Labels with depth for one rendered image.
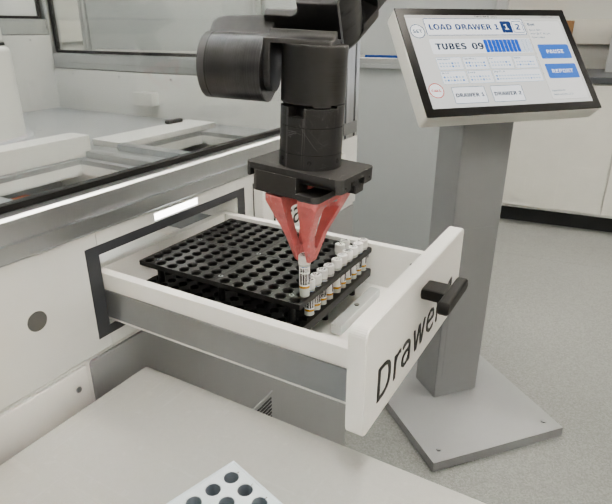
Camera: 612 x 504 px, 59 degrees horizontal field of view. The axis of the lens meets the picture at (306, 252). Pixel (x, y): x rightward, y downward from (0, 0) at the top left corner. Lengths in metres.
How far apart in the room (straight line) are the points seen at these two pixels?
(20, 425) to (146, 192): 0.29
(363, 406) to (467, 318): 1.29
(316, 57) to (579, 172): 3.19
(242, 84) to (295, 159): 0.08
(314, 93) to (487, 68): 1.06
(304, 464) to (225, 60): 0.38
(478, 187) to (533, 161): 2.01
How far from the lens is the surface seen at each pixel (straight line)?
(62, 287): 0.63
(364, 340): 0.45
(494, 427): 1.81
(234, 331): 0.55
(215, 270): 0.62
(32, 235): 0.60
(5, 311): 0.60
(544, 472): 1.77
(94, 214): 0.64
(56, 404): 0.68
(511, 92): 1.49
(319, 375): 0.51
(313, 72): 0.46
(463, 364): 1.85
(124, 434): 0.63
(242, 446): 0.59
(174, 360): 0.80
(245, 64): 0.48
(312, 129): 0.47
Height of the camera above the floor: 1.16
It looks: 23 degrees down
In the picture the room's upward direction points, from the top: straight up
